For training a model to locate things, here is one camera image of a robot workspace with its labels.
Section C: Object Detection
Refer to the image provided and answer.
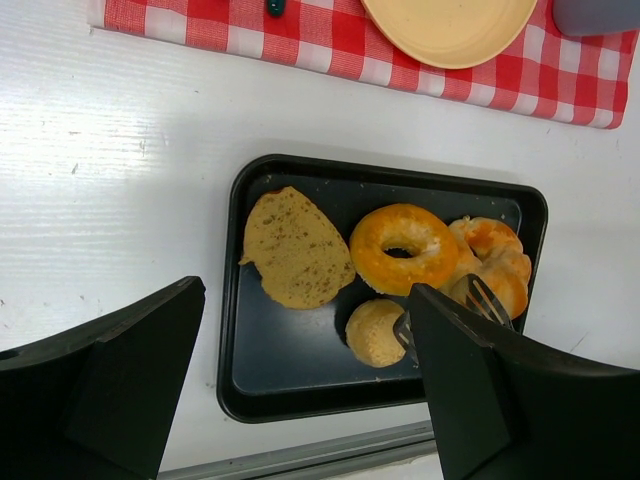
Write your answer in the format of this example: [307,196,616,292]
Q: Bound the red white checkered cloth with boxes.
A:
[87,0,638,129]

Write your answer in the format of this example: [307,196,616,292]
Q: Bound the blue cup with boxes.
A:
[552,0,640,37]

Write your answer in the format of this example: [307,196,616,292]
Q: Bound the black baking tray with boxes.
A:
[217,154,548,423]

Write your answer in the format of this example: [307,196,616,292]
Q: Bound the aluminium rail at table edge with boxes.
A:
[158,421,437,479]

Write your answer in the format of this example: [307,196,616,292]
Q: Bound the beige round plate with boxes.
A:
[362,0,536,69]

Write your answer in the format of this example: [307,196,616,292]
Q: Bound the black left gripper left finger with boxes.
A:
[1,276,205,479]

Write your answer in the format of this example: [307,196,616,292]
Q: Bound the flat brown bread slice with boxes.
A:
[239,186,356,310]

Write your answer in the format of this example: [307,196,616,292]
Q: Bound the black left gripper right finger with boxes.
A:
[409,285,639,479]

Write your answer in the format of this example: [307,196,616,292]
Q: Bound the twisted orange white bun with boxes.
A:
[440,216,532,320]

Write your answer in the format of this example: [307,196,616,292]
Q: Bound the small round tan muffin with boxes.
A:
[346,299,406,368]

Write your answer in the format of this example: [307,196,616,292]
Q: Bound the metal serving tongs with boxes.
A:
[393,273,514,366]

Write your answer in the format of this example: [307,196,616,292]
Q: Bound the orange glazed donut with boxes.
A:
[349,203,458,297]

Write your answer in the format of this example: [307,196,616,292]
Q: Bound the gold spoon green handle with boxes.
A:
[265,0,286,18]

